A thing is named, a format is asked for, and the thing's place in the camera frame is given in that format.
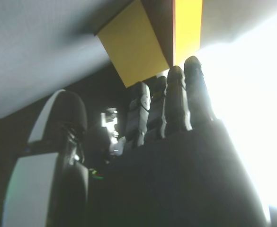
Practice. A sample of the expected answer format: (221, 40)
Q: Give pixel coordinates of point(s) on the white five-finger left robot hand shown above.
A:
(166, 179)

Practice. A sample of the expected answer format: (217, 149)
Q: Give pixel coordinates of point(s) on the red-roofed yellow toy house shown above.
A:
(138, 47)

